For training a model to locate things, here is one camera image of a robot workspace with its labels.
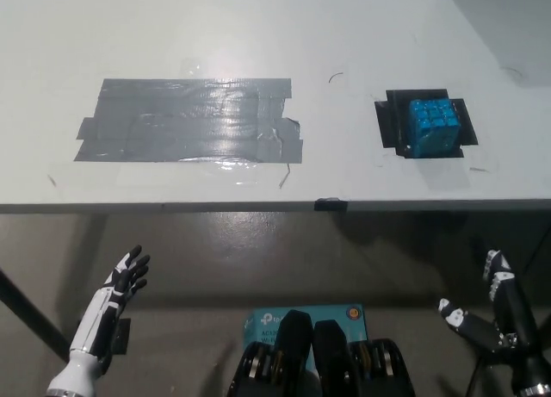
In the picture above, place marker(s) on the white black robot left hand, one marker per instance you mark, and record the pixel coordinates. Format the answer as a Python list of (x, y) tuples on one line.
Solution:
[(92, 324)]

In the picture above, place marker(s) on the black robot torso blocks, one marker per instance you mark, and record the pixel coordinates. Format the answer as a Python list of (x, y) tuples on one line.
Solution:
[(329, 362)]

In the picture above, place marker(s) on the black tape square mark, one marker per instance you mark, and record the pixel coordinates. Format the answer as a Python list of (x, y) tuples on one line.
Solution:
[(389, 121)]

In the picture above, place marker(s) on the teal router cardboard box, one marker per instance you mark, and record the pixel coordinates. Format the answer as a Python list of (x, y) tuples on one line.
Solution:
[(267, 324)]

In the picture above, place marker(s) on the black diagonal table leg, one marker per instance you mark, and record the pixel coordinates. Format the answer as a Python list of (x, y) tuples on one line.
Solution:
[(30, 313)]

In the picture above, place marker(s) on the blue Rubik's cube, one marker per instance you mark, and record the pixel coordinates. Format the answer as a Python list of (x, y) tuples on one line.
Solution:
[(432, 128)]

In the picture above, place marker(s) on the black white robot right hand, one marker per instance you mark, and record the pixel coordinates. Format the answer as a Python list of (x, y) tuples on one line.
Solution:
[(514, 328)]

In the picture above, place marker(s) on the black table foot plate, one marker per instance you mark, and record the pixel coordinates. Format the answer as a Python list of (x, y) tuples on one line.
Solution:
[(122, 336)]

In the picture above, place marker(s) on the grey duct tape patch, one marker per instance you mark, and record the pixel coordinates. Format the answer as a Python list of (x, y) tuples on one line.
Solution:
[(185, 121)]

